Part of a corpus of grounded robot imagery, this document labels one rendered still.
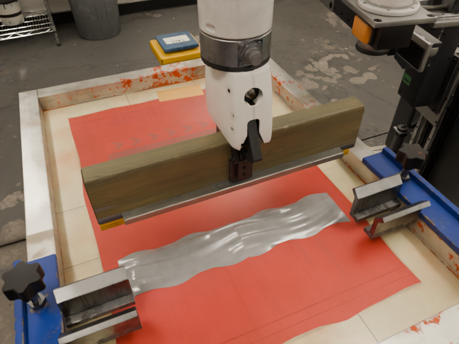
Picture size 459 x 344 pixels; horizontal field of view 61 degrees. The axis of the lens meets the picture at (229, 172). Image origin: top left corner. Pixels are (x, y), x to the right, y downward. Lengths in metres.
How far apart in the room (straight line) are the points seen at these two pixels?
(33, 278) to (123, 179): 0.15
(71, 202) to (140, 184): 0.25
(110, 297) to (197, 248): 0.14
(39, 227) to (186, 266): 0.22
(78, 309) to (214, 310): 0.17
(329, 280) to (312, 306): 0.05
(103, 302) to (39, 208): 0.21
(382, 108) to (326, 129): 2.26
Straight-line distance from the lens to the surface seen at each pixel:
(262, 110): 0.43
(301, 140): 0.54
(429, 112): 1.51
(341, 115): 0.55
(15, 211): 2.19
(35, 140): 0.81
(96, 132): 0.85
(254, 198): 0.66
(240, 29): 0.39
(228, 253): 0.58
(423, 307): 0.60
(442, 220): 0.65
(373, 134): 2.54
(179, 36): 1.18
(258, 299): 0.55
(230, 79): 0.41
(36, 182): 0.71
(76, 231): 0.66
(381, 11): 0.90
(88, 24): 3.68
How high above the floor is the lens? 1.44
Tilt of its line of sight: 43 degrees down
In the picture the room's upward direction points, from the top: straight up
